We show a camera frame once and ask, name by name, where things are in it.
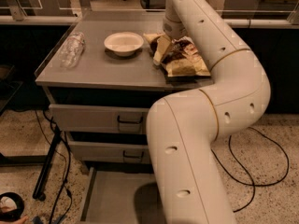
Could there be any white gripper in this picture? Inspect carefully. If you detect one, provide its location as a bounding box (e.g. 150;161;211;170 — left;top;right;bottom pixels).
153;0;187;65

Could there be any brown yellow chip bag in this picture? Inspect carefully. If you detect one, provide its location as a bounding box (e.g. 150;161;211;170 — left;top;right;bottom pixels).
144;33;210;77

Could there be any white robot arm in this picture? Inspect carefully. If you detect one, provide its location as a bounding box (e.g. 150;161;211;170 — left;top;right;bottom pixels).
147;0;271;224

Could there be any grey drawer cabinet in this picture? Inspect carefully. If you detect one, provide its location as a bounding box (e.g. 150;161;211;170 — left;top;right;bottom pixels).
35;10;216;175

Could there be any grey top drawer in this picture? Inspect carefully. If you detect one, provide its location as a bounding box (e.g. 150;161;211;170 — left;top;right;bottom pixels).
50;105;149;134

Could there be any grey middle drawer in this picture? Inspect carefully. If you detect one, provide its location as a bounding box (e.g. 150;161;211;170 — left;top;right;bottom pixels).
66;132;150;164

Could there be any grey open bottom drawer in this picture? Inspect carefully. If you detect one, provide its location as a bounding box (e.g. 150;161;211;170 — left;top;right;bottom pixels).
77;168;165;224

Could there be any white paper bowl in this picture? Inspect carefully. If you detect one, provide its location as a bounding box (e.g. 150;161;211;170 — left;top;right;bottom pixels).
104;32;144;57

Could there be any clear plastic water bottle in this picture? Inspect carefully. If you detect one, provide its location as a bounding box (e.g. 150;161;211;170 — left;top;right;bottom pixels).
59;32;85;69

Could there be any black table leg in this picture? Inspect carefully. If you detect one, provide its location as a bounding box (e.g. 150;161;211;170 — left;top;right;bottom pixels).
33;127;60;201

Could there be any white horizontal rail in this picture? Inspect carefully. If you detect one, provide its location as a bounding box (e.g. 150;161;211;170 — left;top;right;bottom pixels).
224;19;299;29

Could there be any black floor cable loop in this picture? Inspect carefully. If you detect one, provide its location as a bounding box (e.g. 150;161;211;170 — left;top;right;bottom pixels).
210;126;290;214

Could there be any black cables left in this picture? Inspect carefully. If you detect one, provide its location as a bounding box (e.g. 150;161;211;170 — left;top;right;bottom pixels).
33;109;73;224

